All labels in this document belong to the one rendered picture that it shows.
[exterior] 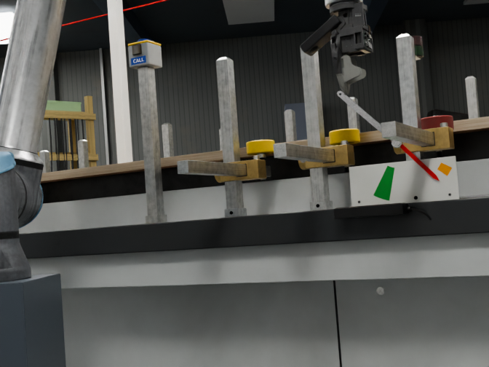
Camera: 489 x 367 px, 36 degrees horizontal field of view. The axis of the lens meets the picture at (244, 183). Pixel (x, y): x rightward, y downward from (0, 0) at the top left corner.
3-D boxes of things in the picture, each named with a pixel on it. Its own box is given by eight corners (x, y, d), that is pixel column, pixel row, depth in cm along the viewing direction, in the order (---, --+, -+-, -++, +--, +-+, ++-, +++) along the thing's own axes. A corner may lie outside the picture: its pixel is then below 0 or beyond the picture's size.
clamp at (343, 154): (347, 164, 183) (346, 143, 183) (297, 169, 189) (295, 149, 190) (356, 164, 188) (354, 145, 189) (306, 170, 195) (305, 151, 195)
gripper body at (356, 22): (363, 49, 172) (359, -2, 173) (329, 56, 176) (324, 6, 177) (374, 54, 179) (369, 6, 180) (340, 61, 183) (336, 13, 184)
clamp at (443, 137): (450, 148, 172) (447, 126, 172) (393, 154, 178) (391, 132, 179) (455, 148, 177) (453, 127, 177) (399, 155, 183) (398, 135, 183)
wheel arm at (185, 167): (189, 176, 171) (188, 157, 171) (177, 178, 173) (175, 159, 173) (271, 179, 210) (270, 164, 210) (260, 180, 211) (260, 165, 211)
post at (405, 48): (426, 232, 175) (410, 31, 178) (412, 234, 177) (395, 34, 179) (430, 231, 178) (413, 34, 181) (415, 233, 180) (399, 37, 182)
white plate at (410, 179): (458, 199, 171) (455, 155, 171) (351, 207, 183) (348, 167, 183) (459, 199, 171) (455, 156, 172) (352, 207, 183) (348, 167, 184)
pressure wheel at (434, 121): (452, 159, 178) (448, 111, 179) (419, 162, 182) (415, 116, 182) (459, 160, 185) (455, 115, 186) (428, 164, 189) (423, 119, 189)
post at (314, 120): (327, 228, 187) (312, 39, 189) (313, 229, 188) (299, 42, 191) (332, 227, 190) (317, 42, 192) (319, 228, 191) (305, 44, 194)
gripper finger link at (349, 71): (361, 90, 173) (357, 51, 174) (337, 94, 176) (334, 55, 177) (365, 92, 176) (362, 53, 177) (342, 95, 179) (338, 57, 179)
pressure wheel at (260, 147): (281, 178, 206) (279, 137, 207) (255, 180, 204) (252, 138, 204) (271, 180, 214) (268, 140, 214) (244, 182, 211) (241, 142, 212)
